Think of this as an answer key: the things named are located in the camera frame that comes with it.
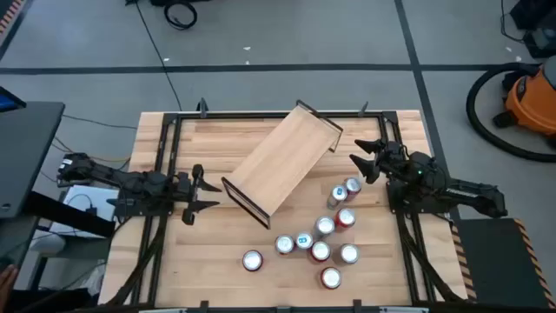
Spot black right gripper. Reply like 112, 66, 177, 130
349, 139, 412, 184

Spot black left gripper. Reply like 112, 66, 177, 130
172, 163, 222, 225

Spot red soda can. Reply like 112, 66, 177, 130
320, 266, 343, 290
334, 207, 357, 231
342, 176, 363, 202

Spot slim silver blue can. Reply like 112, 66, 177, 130
326, 184, 348, 210

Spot red can black print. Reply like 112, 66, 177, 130
242, 249, 264, 273

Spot silver Diet Coke can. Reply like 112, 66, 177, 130
313, 216, 336, 240
333, 243, 361, 266

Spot red Coca-Cola original can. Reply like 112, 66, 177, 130
274, 234, 296, 256

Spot dark can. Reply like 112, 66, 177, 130
295, 231, 314, 251

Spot red Coca-Cola Zero Sugar can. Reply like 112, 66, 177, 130
308, 241, 333, 264

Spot orange shop vacuum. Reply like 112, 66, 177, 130
465, 62, 556, 164
493, 56, 556, 140

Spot white box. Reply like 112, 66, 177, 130
50, 184, 121, 240

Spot black hazard striped mat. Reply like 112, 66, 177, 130
449, 216, 556, 310
0, 0, 25, 36

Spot black desk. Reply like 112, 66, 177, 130
0, 100, 66, 221

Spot black floor equipment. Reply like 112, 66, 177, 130
508, 0, 556, 60

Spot person's hand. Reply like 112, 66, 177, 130
0, 264, 19, 305

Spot laptop screen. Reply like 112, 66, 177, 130
0, 85, 27, 113

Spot wooden shelf black metal frame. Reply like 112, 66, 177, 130
221, 99, 344, 230

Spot long black floor cable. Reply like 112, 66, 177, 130
133, 0, 183, 111

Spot coiled black floor cable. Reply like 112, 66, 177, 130
162, 0, 199, 31

